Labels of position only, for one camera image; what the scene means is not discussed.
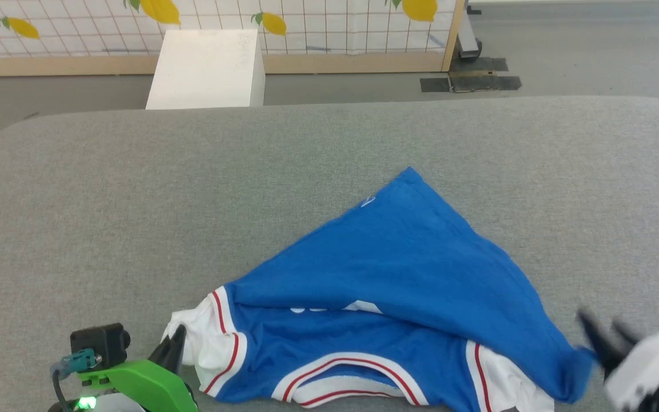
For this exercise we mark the blue white sports shirt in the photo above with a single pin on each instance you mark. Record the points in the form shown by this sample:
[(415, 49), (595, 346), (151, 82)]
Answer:
[(409, 269)]

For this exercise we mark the lemon print partition panel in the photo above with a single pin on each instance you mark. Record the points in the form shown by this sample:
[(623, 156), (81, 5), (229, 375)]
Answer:
[(318, 28)]

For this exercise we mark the black floor tape patches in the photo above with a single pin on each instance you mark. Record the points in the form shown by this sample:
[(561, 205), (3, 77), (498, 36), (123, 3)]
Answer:
[(478, 81)]

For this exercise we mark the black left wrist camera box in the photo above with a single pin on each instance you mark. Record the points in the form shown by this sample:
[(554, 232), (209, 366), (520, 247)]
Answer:
[(98, 343)]

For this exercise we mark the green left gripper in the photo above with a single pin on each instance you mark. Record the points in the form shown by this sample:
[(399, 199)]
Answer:
[(146, 383)]

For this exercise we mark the white square box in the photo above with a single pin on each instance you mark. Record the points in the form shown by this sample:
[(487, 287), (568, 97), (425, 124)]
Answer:
[(206, 68)]

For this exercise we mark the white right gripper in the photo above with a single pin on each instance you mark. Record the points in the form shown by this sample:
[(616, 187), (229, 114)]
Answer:
[(655, 360)]

